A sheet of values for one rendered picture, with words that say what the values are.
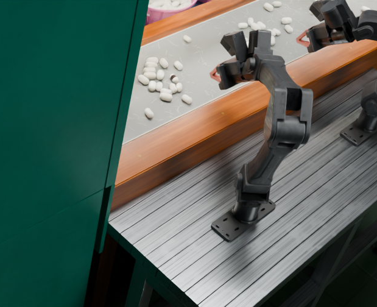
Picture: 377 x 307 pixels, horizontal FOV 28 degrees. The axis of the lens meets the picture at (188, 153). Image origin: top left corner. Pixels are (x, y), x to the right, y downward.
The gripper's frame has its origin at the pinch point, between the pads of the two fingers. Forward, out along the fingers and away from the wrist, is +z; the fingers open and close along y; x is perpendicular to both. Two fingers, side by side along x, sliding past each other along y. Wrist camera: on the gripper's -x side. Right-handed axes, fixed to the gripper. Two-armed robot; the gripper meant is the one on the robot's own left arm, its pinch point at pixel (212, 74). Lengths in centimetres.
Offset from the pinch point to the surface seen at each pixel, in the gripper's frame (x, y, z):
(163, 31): -12.8, -11.0, 29.2
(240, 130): 18.0, -4.0, -0.1
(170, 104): 5.3, 8.1, 11.7
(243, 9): -10, -47, 30
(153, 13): -18.4, -16.6, 38.4
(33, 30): -29, 74, -45
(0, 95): -20, 80, -38
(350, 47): 11, -62, 1
